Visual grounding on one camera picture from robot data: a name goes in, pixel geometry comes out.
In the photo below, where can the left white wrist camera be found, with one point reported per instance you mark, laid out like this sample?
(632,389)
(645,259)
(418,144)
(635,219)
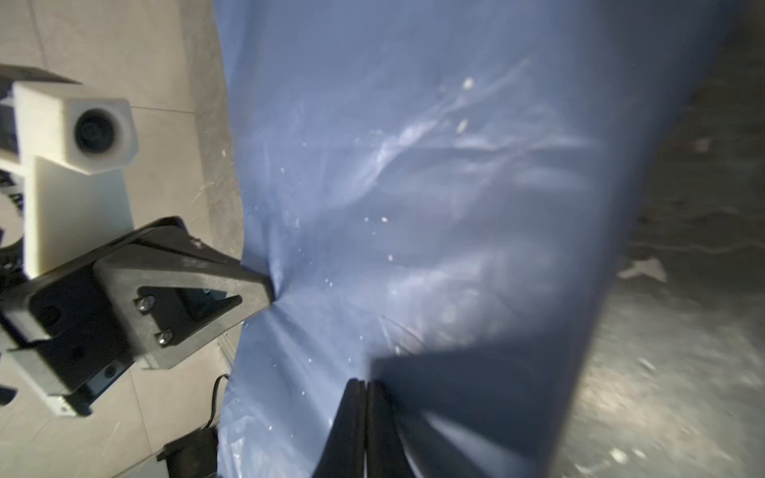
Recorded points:
(74,143)

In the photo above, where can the light blue wrapping paper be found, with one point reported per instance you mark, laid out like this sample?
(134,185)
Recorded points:
(440,192)

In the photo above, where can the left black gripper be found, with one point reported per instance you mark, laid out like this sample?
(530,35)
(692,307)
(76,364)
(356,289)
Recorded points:
(156,293)

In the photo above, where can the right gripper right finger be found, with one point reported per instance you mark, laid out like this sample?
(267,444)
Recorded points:
(384,450)

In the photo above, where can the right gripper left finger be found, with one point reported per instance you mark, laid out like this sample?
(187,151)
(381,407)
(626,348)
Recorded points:
(344,451)

